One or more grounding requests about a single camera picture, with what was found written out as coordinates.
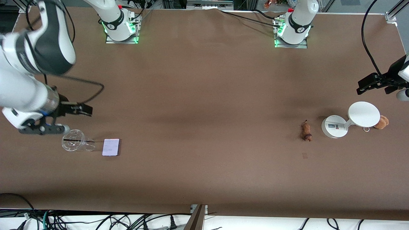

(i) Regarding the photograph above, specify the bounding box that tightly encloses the pale lavender phone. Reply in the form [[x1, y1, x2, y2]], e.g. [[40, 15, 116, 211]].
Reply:
[[102, 138, 120, 157]]

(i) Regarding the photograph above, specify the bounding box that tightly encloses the brown lion statue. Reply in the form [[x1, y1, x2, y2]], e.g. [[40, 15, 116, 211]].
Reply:
[[301, 120, 313, 142]]

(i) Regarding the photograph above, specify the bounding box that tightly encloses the clear plastic cup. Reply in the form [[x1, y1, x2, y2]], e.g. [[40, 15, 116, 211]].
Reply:
[[61, 129, 96, 152]]

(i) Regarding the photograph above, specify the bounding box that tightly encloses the dark angled support beam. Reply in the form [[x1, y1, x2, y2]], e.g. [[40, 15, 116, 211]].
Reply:
[[183, 204, 207, 230]]

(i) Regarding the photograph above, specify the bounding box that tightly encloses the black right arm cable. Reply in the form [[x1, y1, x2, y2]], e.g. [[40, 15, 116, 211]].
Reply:
[[25, 0, 105, 104]]

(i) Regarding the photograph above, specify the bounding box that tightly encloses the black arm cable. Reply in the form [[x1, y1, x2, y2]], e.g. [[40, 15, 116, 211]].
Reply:
[[361, 0, 384, 76], [25, 0, 105, 104]]

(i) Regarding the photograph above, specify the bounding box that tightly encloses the brown plush keychain toy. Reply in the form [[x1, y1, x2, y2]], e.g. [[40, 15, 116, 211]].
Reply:
[[363, 115, 390, 132]]

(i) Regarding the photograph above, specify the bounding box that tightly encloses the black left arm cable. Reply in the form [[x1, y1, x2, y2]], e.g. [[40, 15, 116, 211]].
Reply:
[[361, 0, 384, 76]]

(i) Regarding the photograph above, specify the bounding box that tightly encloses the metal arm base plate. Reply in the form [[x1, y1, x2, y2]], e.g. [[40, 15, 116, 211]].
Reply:
[[274, 18, 308, 49], [105, 14, 141, 44]]

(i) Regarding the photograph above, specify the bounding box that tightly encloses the black looping floor cable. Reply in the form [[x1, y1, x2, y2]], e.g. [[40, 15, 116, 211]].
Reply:
[[0, 193, 36, 230]]

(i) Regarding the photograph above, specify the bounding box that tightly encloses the short black table cable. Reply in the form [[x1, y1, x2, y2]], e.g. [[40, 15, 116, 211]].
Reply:
[[254, 9, 276, 19]]

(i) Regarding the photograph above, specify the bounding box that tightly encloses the long black table cable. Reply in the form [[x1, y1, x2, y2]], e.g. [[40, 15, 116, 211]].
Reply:
[[220, 10, 282, 28]]

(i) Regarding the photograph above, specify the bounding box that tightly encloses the black power plug cable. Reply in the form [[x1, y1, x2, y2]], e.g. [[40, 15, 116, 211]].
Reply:
[[128, 213, 192, 230]]

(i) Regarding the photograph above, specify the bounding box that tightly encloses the grey metal frame bar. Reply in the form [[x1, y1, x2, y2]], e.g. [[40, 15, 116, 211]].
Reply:
[[187, 0, 234, 10]]

